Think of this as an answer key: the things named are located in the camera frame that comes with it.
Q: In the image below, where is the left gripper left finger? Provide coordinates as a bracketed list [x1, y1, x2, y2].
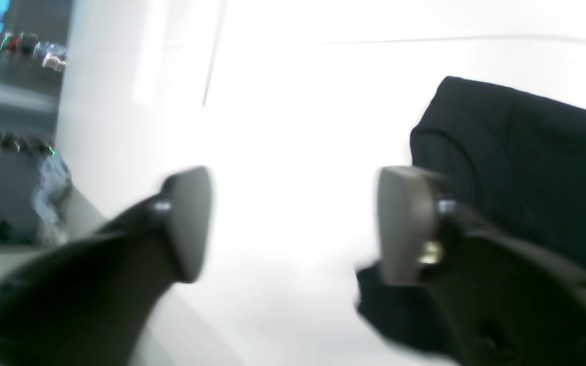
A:
[0, 167, 213, 365]

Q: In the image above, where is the grey folded garment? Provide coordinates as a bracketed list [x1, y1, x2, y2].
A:
[31, 154, 72, 246]

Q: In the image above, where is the black T-shirt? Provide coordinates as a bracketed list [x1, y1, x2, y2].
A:
[357, 77, 586, 365]

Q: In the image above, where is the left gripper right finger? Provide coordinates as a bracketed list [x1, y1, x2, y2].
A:
[377, 166, 586, 365]

